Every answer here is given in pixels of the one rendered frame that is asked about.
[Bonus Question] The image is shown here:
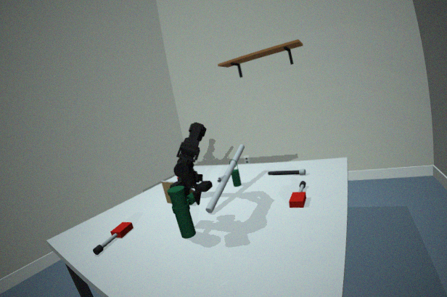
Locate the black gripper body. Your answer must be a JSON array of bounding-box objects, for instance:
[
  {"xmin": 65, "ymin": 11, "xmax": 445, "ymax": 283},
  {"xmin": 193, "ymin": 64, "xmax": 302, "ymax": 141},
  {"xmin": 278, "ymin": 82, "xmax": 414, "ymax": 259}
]
[{"xmin": 170, "ymin": 169, "xmax": 213, "ymax": 192}]

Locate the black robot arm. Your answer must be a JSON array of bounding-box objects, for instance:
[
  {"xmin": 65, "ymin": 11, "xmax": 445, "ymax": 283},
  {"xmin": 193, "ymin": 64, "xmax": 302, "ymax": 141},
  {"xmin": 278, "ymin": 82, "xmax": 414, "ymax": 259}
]
[{"xmin": 174, "ymin": 122, "xmax": 206, "ymax": 182}]

